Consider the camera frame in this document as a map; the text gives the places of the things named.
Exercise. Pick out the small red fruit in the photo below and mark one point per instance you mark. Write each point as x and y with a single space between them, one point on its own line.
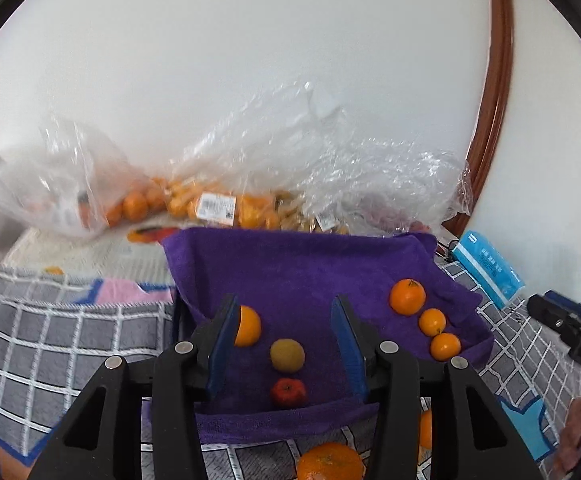
289 393

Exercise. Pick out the clear bag of oranges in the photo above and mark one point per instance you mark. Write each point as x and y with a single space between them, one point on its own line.
76 182

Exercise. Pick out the grey checkered tablecloth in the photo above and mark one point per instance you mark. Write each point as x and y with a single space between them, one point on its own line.
56 330

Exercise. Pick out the purple towel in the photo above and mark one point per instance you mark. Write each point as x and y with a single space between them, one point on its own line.
291 279

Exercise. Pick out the large orange with stem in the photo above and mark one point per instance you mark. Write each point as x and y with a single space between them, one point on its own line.
330 461

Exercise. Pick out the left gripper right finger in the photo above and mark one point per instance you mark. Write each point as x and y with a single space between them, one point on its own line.
472 437

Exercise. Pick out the blue tissue pack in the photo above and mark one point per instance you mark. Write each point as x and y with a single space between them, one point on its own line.
489 268

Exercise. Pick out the yellow-green small fruit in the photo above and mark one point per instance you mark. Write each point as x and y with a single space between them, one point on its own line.
287 355

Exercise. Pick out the small mandarin orange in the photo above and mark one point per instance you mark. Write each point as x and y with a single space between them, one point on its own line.
407 297

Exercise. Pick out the brown wooden door frame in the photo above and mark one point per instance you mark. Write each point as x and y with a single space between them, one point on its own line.
495 95

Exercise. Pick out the clear plastic bag centre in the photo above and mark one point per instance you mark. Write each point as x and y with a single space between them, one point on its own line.
281 140

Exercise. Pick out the clear bag red fruit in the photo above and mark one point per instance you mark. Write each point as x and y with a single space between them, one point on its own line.
376 187

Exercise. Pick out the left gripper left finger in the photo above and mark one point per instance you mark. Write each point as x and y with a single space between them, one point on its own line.
100 435

